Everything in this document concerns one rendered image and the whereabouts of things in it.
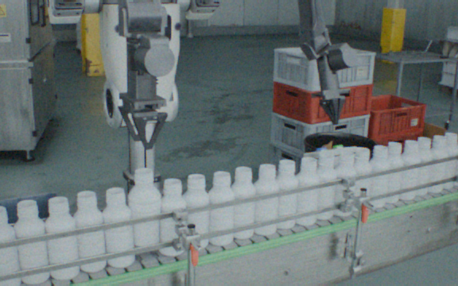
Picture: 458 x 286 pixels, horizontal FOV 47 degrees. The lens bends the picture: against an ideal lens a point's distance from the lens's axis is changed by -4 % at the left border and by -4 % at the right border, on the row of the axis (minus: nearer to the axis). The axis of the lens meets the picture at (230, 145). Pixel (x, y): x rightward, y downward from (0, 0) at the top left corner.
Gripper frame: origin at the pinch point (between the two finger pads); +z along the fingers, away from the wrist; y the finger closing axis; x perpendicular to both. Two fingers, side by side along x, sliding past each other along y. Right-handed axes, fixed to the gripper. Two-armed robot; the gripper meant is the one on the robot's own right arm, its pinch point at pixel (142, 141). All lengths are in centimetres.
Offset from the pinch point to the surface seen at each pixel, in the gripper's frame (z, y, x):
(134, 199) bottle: 11.8, 0.7, -2.3
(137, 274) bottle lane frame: 27.1, 3.9, -3.5
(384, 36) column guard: 53, -706, 761
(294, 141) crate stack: 69, -188, 174
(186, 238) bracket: 17.9, 9.8, 5.0
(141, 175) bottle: 6.9, 0.3, -0.6
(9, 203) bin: 32, -58, -22
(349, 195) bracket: 19, 5, 51
